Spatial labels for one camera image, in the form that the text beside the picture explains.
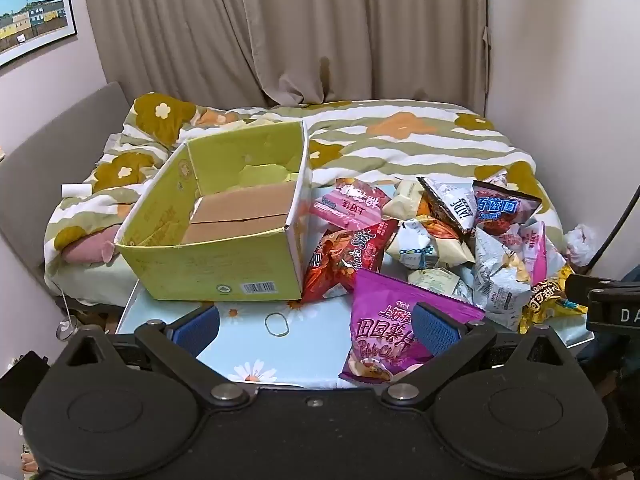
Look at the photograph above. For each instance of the pale pink snack bag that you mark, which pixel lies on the pale pink snack bag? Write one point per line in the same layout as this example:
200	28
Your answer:
540	250

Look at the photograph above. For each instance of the rubber band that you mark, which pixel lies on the rubber band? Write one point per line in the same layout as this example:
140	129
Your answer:
267	321

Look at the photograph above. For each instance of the framed wall poster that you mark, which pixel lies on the framed wall poster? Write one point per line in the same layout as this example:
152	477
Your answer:
30	15

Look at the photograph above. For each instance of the grey headboard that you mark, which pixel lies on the grey headboard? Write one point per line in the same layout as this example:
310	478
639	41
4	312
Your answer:
45	160

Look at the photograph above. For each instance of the maroon snack bag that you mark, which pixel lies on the maroon snack bag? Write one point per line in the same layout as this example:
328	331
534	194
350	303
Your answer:
505	205

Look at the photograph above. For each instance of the yellow-green cardboard box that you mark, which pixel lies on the yellow-green cardboard box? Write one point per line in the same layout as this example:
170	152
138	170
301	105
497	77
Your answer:
210	270

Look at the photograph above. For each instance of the purple chips bag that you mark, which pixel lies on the purple chips bag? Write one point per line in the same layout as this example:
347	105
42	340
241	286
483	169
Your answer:
380	330

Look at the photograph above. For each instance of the yellow snack bag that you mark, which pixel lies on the yellow snack bag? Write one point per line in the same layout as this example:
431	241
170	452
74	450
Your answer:
545	305

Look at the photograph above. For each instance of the white tube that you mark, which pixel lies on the white tube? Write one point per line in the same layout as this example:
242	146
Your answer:
76	190

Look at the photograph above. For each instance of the silver snack bag black edge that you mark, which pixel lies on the silver snack bag black edge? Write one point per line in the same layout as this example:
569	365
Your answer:
450	202

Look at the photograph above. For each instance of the white plastic bag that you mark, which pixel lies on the white plastic bag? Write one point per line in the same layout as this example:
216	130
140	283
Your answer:
580	245

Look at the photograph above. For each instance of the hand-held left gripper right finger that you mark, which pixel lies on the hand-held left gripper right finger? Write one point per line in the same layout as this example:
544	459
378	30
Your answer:
435	330

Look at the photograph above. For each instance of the black box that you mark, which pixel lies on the black box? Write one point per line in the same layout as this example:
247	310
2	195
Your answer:
22	380

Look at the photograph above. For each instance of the cream snack bag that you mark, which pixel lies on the cream snack bag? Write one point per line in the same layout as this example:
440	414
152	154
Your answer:
405	200
440	282

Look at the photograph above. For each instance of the pink pillow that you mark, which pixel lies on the pink pillow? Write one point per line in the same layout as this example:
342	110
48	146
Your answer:
87	250

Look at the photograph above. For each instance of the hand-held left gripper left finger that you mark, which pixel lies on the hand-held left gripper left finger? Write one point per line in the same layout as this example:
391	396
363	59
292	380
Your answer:
197	330

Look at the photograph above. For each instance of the white red snack packet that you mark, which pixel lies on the white red snack packet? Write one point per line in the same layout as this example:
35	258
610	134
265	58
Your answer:
425	245

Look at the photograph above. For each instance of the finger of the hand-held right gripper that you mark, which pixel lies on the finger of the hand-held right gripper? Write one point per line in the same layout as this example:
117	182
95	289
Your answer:
577	290

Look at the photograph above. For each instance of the red snack bag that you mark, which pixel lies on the red snack bag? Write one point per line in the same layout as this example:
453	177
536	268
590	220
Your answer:
340	260

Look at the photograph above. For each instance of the beige curtain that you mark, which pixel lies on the beige curtain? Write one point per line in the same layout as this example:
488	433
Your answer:
250	25

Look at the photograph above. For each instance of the floral striped blanket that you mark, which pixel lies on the floral striped blanket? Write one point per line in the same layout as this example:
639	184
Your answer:
425	155

